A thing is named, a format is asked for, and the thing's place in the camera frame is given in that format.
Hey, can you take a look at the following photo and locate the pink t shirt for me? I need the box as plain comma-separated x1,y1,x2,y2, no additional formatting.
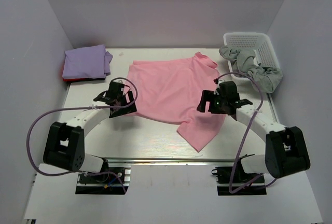
127,52,226,152

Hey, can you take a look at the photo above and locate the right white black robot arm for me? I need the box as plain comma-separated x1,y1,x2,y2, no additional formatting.
197,81,311,179

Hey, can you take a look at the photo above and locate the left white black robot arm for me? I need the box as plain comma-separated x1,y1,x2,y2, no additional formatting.
43,77,138,175

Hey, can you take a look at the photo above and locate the folded red t shirt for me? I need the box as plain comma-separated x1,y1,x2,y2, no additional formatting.
62,66,106,82

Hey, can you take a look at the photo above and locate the folded purple t shirt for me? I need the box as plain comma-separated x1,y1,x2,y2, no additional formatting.
64,45,113,76

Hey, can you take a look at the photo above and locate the grey crumpled t shirt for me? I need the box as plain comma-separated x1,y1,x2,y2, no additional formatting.
219,46,283,93

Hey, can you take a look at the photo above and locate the white plastic basket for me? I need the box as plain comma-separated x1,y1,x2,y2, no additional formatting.
223,32,280,86

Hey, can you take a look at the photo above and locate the aluminium table rail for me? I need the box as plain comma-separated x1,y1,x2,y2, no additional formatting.
45,77,294,166

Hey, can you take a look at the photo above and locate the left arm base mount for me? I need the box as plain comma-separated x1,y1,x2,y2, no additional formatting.
75,163,131,195

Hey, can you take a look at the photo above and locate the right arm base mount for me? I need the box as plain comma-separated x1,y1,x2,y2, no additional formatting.
211,165,267,196

